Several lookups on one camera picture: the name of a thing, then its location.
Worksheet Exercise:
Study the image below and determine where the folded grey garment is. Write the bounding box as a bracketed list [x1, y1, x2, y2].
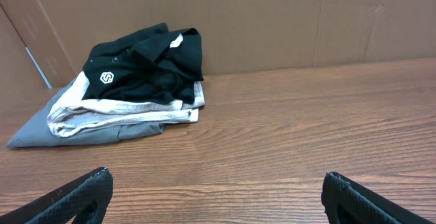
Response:
[5, 77, 166, 149]

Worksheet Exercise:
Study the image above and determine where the folded beige garment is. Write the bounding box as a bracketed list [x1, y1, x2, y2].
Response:
[46, 72, 205, 138]

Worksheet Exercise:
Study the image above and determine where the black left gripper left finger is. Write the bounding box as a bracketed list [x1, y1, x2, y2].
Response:
[1, 167, 113, 224]

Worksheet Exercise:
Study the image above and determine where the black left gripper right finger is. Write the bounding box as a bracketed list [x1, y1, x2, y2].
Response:
[321, 172, 432, 224]

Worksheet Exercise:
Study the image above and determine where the black polo shirt with logo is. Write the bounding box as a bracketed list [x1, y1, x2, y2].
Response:
[82, 23, 203, 104]

